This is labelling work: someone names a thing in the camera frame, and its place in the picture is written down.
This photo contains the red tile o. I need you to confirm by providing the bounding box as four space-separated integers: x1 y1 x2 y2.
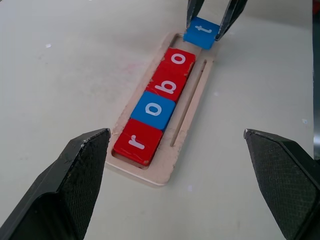
159 47 196 76

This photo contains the red tile letter b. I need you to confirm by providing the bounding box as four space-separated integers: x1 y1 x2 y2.
145 61 192 103

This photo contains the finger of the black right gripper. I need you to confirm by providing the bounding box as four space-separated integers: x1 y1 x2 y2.
185 0 206 33
214 0 249 42

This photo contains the red tile letter r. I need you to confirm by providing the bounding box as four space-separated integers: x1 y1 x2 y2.
112 118 164 167

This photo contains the blue tile letter t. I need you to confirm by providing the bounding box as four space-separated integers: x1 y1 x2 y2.
182 16 221 50

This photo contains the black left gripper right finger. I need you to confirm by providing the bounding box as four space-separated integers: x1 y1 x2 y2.
243 128 320 240

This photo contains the blue tile letter o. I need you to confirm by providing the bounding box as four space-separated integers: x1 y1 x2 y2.
129 91 176 131

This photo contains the wooden letter tray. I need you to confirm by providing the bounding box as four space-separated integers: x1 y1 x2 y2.
104 32 216 187

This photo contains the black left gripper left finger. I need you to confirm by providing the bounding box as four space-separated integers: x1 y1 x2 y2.
0 127 112 240

